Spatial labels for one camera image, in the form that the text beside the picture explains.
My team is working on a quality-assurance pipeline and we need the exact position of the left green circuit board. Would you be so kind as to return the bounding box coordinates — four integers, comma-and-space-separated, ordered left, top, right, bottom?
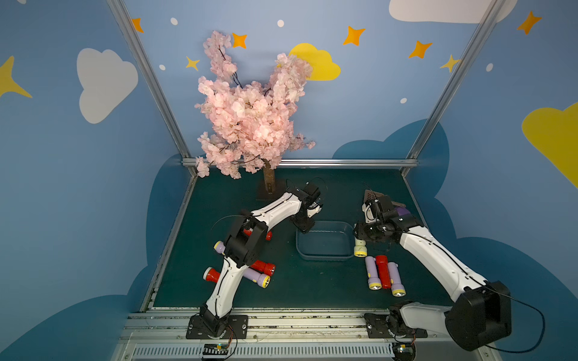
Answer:
201, 343, 230, 360

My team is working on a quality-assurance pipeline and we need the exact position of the teal plastic storage box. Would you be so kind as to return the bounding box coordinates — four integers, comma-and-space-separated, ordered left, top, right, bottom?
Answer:
295, 221, 355, 262

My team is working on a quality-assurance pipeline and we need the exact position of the pale yellow flashlight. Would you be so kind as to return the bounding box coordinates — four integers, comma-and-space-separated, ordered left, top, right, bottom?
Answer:
354, 239, 368, 258

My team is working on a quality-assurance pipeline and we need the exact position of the purple flashlight front left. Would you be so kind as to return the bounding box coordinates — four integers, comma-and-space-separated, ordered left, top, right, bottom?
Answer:
243, 268, 270, 289

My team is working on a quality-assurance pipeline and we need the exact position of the purple flashlight left far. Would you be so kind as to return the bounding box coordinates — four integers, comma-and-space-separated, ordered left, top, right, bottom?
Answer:
214, 241, 226, 254

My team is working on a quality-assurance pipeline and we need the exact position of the brown plastic litter scoop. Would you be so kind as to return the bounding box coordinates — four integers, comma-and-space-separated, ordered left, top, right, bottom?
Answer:
364, 190, 384, 204

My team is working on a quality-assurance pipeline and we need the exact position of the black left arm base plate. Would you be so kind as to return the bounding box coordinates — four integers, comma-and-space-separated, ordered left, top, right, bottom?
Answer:
185, 314, 248, 340

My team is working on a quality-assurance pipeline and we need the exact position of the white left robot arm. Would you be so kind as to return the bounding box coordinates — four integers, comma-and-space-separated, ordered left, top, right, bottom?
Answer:
199, 183, 322, 338

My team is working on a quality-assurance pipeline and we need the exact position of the purple flashlight group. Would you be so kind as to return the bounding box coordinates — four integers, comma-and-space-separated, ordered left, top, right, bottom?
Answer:
364, 256, 382, 290

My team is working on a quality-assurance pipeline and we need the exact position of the purple spatula with pink handle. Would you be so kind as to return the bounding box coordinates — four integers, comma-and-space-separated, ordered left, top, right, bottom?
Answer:
394, 206, 411, 217

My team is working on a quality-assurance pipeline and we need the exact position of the red flashlight right group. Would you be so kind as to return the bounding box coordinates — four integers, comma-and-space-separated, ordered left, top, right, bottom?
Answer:
375, 255, 391, 289

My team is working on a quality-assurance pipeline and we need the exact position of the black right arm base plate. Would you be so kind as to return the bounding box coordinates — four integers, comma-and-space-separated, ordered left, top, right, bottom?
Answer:
364, 313, 428, 338

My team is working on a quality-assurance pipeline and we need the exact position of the pink blossom artificial tree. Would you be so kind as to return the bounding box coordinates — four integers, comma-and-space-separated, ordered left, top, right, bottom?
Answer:
194, 31, 315, 196

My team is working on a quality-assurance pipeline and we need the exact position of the purple flashlight far right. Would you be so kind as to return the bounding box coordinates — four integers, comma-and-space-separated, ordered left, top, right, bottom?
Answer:
388, 262, 406, 297

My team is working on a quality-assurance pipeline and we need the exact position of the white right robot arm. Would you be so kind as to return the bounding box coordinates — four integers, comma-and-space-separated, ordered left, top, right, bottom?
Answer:
353, 190, 513, 351

